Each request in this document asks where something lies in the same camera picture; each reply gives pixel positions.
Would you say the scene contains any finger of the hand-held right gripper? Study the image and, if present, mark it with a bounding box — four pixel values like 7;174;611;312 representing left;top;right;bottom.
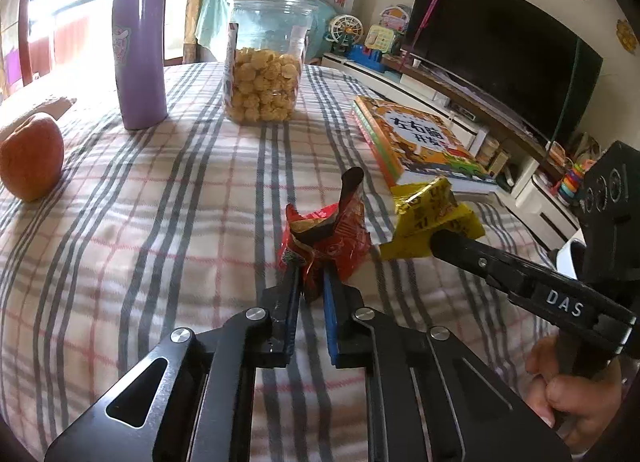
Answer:
429;229;531;303

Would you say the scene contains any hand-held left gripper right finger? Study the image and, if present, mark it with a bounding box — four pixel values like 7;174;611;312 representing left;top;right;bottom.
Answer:
322;269;573;462

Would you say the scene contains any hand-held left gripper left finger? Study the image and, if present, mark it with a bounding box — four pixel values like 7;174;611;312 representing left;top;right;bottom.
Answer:
44;269;303;462

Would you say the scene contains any yellow snack wrapper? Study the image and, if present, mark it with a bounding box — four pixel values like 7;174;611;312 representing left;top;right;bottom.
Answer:
379;177;487;261

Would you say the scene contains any black trash bin white rim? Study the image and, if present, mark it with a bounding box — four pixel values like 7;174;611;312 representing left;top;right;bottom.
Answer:
547;241;587;279

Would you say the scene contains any red snack wrapper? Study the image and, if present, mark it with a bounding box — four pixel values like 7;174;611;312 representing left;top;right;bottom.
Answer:
280;167;373;303

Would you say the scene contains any person's right hand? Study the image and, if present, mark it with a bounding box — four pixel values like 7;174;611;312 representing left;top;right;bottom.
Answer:
526;336;628;455

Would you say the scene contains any white television cabinet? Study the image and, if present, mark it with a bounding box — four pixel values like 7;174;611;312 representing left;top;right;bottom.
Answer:
320;52;583;250

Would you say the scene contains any stack of round containers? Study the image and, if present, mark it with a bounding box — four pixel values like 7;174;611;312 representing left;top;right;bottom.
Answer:
475;134;501;167

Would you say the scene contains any colourful children's book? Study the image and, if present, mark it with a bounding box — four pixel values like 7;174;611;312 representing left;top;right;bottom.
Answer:
351;96;501;193

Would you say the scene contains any plaid blanket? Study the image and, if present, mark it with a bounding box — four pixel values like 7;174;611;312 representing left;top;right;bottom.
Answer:
0;62;591;462

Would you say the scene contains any black flat television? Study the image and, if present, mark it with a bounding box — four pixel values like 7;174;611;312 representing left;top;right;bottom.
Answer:
402;0;604;143

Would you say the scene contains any blue toy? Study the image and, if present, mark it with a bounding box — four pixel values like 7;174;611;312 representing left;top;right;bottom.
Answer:
347;44;386;72

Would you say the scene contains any pastel cash register toy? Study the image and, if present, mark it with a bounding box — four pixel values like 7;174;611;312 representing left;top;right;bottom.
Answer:
365;24;401;55

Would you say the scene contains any clear jar of snacks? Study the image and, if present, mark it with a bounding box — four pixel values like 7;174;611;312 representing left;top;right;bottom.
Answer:
222;0;319;123

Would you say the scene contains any pink dome toy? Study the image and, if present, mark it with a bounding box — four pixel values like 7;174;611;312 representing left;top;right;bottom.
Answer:
379;4;412;32

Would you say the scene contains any ferris wheel toy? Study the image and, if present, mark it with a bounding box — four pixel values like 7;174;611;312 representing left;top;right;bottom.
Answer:
325;14;365;55

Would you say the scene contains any pink stick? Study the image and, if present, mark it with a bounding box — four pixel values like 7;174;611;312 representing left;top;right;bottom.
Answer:
414;0;452;45

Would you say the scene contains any orange fruit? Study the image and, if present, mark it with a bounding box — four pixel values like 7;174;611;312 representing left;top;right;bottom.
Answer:
0;112;66;203

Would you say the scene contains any purple thermos bottle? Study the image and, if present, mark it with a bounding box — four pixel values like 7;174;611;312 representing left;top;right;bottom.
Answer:
111;0;169;131

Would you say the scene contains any sliding glass door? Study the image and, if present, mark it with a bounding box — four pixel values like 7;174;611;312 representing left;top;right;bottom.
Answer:
0;0;201;92

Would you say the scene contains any rainbow stacking ring toy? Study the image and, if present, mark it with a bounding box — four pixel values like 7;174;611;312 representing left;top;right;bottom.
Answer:
557;162;591;205

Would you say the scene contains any red gold wall sticker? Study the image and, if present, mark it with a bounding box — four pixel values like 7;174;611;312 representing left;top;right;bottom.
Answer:
616;19;638;53

